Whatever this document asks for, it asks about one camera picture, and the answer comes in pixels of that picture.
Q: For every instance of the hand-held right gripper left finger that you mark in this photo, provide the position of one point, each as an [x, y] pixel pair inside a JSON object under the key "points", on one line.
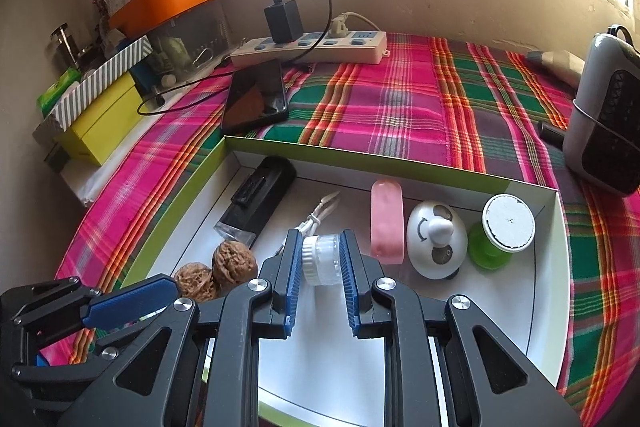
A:
{"points": [[295, 287]]}

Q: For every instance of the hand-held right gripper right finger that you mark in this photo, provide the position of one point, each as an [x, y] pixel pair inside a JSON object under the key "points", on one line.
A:
{"points": [[350, 287]]}

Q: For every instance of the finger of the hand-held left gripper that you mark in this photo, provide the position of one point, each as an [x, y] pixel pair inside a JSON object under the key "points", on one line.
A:
{"points": [[130, 302], [65, 369]]}

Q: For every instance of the small clear jar white lid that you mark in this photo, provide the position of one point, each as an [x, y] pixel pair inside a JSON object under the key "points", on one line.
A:
{"points": [[322, 259]]}

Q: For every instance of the brown walnut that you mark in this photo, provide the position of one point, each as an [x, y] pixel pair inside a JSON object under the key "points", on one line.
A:
{"points": [[197, 282], [234, 262]]}

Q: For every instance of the white panda suction hook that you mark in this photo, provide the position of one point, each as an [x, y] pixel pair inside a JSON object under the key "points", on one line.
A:
{"points": [[435, 232]]}

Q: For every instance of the black flashlight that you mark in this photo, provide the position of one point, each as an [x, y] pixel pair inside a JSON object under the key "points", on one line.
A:
{"points": [[260, 192]]}

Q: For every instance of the green and white cardboard box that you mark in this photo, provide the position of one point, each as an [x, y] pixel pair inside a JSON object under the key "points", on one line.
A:
{"points": [[500, 307]]}

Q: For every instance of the white side table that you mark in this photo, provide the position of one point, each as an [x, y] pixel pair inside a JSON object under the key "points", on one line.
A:
{"points": [[90, 182]]}

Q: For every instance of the yellow box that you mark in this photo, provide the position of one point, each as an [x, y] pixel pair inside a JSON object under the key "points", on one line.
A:
{"points": [[105, 122]]}

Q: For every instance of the plaid tablecloth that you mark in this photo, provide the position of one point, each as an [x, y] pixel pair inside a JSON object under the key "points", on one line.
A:
{"points": [[400, 107]]}

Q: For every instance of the black smartphone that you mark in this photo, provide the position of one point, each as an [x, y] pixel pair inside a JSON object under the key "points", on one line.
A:
{"points": [[250, 97]]}

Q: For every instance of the green tissue pack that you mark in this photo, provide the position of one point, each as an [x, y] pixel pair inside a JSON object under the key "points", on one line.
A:
{"points": [[57, 89]]}

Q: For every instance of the grey striped box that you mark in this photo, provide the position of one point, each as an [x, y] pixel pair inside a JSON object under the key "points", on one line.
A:
{"points": [[100, 77]]}

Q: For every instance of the beige power strip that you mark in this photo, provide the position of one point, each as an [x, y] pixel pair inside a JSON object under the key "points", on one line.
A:
{"points": [[250, 54]]}

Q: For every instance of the small black object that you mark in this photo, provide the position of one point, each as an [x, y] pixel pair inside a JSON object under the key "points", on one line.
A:
{"points": [[552, 133]]}

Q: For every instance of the steel cup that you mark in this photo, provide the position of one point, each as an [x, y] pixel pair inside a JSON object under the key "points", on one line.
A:
{"points": [[62, 47]]}

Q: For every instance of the black charger adapter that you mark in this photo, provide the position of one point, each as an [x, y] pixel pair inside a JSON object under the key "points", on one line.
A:
{"points": [[282, 21]]}

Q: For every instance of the clear glass tank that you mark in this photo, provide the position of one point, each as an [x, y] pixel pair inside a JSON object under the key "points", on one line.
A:
{"points": [[190, 42]]}

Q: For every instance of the grey fan heater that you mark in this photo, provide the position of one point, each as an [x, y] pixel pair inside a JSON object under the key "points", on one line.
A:
{"points": [[610, 132]]}

